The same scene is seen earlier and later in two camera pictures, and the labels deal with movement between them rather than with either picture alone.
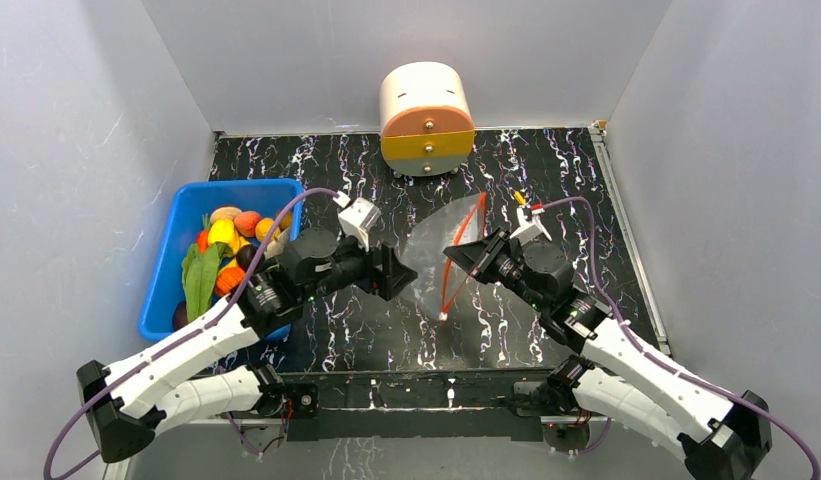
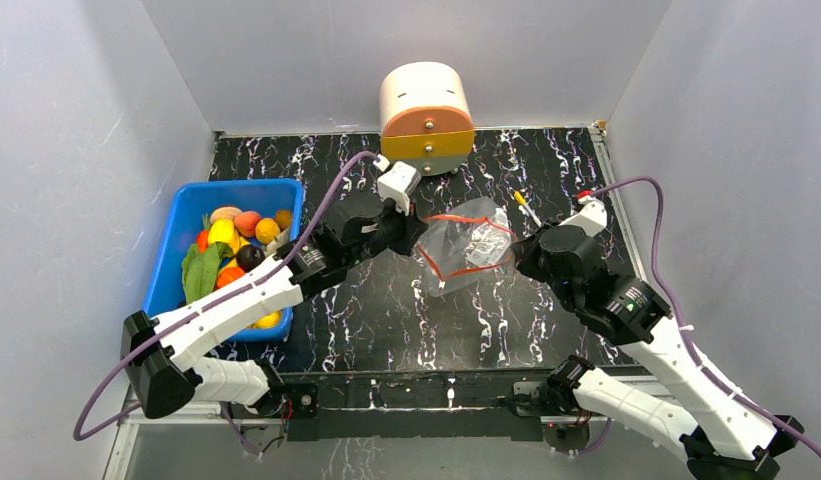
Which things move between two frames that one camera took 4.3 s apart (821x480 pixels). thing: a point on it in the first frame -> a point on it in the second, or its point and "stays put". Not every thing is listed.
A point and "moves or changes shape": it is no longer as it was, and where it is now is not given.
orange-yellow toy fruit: (263, 229) stays put
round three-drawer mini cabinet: (427, 127) stays put
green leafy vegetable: (200, 272) stays put
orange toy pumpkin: (228, 278) stays put
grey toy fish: (276, 245) stays put
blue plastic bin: (193, 199) stays put
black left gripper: (394, 275) -> (412, 227)
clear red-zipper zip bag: (439, 279) moves or changes shape
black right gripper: (491, 255) -> (534, 250)
